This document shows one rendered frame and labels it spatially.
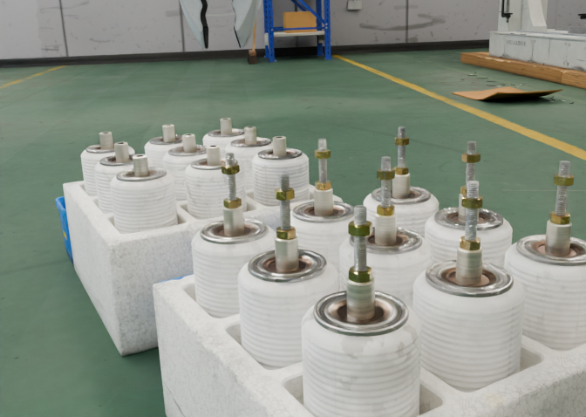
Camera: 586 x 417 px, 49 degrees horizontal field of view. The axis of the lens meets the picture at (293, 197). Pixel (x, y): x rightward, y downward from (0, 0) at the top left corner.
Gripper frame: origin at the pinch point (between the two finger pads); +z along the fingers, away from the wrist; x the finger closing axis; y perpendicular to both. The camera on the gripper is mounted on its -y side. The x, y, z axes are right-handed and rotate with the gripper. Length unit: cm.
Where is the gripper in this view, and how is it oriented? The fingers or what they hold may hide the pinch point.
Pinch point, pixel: (220, 34)
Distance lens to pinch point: 66.5
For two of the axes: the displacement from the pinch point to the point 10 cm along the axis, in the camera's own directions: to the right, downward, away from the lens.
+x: -9.8, -0.2, 2.0
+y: 2.0, -2.8, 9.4
